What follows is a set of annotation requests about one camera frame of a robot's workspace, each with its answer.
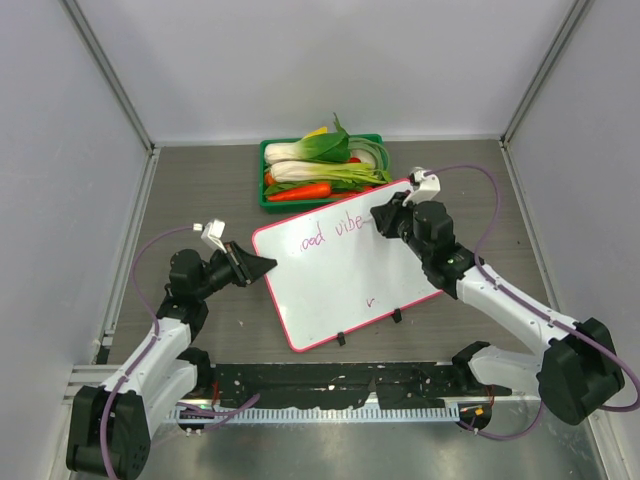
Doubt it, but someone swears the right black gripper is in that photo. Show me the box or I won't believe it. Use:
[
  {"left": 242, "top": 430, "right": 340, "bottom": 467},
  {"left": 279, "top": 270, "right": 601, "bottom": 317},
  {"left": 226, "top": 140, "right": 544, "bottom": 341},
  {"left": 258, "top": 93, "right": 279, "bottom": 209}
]
[{"left": 372, "top": 191, "right": 432, "bottom": 262}]

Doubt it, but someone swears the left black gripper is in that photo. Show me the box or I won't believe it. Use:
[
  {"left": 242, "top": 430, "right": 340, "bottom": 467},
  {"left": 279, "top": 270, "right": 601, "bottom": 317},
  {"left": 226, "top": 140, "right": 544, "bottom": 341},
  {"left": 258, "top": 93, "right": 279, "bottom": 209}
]
[{"left": 195, "top": 241, "right": 276, "bottom": 301}]

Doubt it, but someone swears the pink framed whiteboard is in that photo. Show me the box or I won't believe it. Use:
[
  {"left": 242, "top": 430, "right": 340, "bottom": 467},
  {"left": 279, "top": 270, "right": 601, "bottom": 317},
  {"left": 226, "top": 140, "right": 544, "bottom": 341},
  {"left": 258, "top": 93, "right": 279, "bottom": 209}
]
[{"left": 252, "top": 180, "right": 440, "bottom": 353}]

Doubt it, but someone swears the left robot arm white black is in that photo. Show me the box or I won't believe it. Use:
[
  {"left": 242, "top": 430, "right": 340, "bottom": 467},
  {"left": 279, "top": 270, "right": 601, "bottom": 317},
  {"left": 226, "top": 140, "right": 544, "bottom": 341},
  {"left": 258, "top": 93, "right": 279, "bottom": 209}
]
[{"left": 66, "top": 242, "right": 277, "bottom": 479}]

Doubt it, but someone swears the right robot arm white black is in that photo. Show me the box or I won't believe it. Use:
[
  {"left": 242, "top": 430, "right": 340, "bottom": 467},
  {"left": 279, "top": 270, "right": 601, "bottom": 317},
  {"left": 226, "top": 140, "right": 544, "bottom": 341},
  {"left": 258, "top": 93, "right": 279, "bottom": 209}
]
[{"left": 371, "top": 193, "right": 625, "bottom": 425}]

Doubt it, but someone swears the red chili pepper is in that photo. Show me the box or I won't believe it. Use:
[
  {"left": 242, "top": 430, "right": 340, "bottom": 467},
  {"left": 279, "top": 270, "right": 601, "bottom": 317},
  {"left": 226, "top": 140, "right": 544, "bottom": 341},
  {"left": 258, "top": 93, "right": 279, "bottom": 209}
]
[{"left": 344, "top": 186, "right": 375, "bottom": 196}]

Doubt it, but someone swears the green long beans bundle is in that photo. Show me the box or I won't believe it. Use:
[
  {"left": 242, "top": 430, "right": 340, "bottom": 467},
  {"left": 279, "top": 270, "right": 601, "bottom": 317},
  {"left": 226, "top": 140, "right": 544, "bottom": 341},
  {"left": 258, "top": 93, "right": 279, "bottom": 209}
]
[{"left": 349, "top": 137, "right": 390, "bottom": 171}]

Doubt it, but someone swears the white onion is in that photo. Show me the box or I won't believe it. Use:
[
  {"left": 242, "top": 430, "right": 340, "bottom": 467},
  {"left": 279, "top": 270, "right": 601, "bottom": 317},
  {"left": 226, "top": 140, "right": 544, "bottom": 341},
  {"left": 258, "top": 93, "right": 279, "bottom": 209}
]
[{"left": 350, "top": 147, "right": 380, "bottom": 169}]

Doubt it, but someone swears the green plastic tray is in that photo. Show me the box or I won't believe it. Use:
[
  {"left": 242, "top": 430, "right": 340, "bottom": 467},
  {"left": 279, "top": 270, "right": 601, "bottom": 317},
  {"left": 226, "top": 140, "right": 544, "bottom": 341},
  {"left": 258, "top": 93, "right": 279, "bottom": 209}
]
[{"left": 260, "top": 128, "right": 391, "bottom": 212}]

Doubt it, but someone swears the orange carrot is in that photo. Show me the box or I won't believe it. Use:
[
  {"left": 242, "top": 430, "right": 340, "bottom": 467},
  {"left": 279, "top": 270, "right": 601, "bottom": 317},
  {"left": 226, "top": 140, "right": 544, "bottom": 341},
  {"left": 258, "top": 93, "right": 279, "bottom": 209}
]
[{"left": 267, "top": 182, "right": 332, "bottom": 202}]

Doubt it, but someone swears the upper bok choy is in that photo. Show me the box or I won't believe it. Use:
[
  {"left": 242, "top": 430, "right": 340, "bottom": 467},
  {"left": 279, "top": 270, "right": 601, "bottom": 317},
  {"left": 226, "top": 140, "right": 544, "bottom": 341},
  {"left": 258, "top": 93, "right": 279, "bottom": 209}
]
[{"left": 263, "top": 116, "right": 350, "bottom": 165}]

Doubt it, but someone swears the green leaf spinach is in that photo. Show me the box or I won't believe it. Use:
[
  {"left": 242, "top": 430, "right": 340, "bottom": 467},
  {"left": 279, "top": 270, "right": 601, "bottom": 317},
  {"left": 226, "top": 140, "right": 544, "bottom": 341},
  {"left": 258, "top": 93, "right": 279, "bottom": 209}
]
[{"left": 264, "top": 181, "right": 313, "bottom": 197}]

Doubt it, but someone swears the lower celery bok choy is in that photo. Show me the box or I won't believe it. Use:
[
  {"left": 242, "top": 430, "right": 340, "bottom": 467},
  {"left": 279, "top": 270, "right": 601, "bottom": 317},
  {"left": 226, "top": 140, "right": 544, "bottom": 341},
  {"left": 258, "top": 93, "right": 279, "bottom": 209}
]
[{"left": 268, "top": 160, "right": 391, "bottom": 185}]

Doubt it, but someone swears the yellow pepper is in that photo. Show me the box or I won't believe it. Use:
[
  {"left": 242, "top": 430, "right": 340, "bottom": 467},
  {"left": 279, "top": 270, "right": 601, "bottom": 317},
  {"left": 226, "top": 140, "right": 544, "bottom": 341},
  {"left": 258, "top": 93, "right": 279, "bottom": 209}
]
[{"left": 302, "top": 126, "right": 329, "bottom": 140}]

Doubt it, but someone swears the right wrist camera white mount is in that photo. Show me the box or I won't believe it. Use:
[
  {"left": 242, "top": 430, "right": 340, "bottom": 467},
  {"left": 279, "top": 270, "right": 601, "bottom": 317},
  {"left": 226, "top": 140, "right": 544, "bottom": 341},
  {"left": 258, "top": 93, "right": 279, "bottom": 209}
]
[{"left": 402, "top": 167, "right": 441, "bottom": 207}]

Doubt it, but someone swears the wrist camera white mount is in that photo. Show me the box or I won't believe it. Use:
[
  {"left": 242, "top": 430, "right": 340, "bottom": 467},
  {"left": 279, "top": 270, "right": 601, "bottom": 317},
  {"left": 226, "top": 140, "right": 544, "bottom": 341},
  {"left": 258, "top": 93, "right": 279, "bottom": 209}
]
[
  {"left": 192, "top": 219, "right": 226, "bottom": 252},
  {"left": 402, "top": 167, "right": 441, "bottom": 207}
]

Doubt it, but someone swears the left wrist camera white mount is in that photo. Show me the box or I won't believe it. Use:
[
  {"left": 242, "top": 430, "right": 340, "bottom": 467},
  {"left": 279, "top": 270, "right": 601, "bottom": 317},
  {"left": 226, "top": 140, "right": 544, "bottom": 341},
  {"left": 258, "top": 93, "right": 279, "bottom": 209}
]
[{"left": 192, "top": 219, "right": 226, "bottom": 252}]

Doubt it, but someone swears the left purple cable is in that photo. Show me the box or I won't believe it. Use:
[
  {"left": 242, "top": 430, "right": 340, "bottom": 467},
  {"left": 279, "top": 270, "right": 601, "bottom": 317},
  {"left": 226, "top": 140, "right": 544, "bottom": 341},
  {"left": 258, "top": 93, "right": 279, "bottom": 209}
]
[{"left": 99, "top": 225, "right": 262, "bottom": 480}]

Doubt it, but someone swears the purple cable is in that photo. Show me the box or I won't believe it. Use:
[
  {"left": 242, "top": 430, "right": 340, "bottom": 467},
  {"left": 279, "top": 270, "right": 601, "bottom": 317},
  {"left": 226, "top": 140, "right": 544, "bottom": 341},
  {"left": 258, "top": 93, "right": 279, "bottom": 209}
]
[
  {"left": 99, "top": 225, "right": 262, "bottom": 480},
  {"left": 424, "top": 163, "right": 640, "bottom": 442}
]

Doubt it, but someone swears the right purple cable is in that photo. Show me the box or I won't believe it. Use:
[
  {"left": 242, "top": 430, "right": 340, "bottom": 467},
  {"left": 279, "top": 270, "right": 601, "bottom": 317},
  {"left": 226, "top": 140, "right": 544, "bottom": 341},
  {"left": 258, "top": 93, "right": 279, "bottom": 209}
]
[{"left": 424, "top": 163, "right": 640, "bottom": 442}]

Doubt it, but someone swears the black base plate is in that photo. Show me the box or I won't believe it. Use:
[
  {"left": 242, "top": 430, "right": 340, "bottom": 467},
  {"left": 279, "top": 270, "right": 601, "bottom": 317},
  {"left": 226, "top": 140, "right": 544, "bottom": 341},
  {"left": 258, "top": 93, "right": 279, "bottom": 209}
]
[{"left": 184, "top": 362, "right": 511, "bottom": 410}]

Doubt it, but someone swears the white slotted cable duct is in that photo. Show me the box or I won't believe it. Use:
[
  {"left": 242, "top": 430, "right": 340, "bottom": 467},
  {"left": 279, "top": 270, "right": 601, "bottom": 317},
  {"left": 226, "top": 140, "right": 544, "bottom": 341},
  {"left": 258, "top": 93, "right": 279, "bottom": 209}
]
[{"left": 167, "top": 403, "right": 460, "bottom": 426}]

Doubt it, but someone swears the right aluminium frame post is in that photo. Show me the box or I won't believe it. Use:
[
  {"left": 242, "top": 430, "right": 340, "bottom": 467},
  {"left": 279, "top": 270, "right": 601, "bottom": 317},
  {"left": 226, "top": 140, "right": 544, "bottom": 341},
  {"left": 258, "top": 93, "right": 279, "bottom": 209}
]
[{"left": 500, "top": 0, "right": 594, "bottom": 147}]

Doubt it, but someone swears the aluminium frame post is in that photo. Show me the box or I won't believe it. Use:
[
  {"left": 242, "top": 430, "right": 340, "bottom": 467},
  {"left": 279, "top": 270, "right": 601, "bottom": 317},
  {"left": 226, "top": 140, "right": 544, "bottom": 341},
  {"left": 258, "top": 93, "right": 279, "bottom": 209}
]
[
  {"left": 500, "top": 0, "right": 594, "bottom": 147},
  {"left": 59, "top": 0, "right": 154, "bottom": 152}
]

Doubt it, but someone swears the left aluminium frame post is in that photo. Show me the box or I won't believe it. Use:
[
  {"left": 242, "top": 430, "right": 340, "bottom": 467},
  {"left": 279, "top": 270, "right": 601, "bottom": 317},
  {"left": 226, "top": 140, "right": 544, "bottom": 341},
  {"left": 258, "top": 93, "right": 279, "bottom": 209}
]
[{"left": 59, "top": 0, "right": 154, "bottom": 152}]

